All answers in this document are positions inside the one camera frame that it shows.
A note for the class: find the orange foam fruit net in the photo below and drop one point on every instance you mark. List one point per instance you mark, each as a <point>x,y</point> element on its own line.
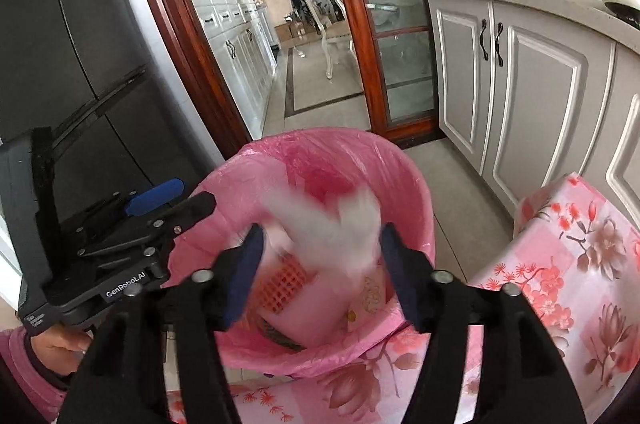
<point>282,291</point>

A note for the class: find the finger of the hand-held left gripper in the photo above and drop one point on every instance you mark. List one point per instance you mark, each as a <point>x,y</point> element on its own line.
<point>152,198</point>
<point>192,210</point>

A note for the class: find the wooden sliding glass door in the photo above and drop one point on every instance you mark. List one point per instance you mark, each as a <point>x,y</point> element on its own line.
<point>380,69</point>

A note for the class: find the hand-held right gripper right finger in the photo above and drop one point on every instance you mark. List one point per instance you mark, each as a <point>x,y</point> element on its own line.
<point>402,284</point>

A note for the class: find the pink trash bin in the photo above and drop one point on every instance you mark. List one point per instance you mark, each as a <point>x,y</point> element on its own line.
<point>315,154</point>

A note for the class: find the white hallway cabinets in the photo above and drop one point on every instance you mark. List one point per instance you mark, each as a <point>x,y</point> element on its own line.
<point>225,29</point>

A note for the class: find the black refrigerator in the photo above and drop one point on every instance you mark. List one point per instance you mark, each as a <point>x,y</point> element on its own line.
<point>75,29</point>

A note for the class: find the person's left forearm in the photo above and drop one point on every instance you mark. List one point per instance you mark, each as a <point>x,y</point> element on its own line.
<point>20,374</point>

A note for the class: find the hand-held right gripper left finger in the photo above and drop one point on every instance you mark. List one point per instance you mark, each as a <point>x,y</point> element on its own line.
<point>240,284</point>

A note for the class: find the pink floral tablecloth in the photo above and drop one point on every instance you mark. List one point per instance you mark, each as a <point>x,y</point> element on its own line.
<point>575,284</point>

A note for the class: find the person's left hand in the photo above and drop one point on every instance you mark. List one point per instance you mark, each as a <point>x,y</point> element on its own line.
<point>65,349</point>

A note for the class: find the white tissue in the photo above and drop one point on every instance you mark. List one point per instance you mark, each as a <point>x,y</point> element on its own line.
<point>350,229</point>

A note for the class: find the white dining chair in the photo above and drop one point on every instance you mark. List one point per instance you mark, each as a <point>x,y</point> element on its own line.
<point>325,29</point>

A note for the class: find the wooden door frame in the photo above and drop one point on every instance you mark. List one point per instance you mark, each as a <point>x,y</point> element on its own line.
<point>185,29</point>

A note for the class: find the white kitchen base cabinet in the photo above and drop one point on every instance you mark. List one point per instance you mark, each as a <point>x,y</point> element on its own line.
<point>540,84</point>

